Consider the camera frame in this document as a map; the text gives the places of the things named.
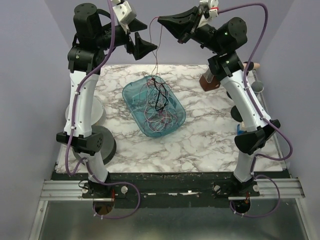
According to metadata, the thin red wire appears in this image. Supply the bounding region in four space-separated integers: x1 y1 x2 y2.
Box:
148 16 163 76

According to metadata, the brown wooden metronome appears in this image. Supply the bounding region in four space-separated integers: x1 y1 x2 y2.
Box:
199 67 220 92

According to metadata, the teal transparent plastic bin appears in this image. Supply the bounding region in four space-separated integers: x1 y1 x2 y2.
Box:
122 75 186 138

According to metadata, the silver mesh microphone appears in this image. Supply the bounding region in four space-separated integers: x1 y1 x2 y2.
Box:
251 80 264 95

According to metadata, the black stand of silver microphone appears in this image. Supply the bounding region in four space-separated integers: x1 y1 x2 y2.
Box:
230 105 243 123

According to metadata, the dark grey perforated spool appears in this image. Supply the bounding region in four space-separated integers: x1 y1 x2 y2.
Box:
71 125 117 165

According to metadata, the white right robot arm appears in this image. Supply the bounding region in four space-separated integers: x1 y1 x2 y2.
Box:
157 4 280 195

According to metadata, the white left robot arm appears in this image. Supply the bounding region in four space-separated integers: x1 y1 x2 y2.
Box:
56 0 157 186

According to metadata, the white perforated spool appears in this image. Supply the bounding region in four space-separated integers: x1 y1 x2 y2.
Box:
65 97 107 127

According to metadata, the blue and white small block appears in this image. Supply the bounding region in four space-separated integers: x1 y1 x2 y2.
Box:
236 122 246 135

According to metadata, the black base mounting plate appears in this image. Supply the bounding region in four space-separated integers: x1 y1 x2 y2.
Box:
41 171 297 211

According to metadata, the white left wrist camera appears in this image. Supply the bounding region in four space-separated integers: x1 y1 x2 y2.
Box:
111 0 137 25

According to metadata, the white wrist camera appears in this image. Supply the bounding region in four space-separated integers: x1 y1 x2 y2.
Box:
199 0 219 19
111 0 137 25

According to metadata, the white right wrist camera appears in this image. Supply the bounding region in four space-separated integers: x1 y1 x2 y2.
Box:
199 0 219 19

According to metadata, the tangled wire bundle in bin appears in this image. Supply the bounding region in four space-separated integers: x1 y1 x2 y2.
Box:
132 71 182 133

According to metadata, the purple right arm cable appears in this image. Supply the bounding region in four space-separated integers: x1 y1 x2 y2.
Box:
217 2 293 218

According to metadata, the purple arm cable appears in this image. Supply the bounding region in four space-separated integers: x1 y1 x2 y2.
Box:
64 0 141 221
217 2 293 218

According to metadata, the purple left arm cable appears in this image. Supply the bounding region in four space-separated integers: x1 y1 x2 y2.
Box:
64 0 141 221

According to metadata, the aluminium rail frame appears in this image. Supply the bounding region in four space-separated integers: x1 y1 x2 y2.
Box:
30 180 308 240

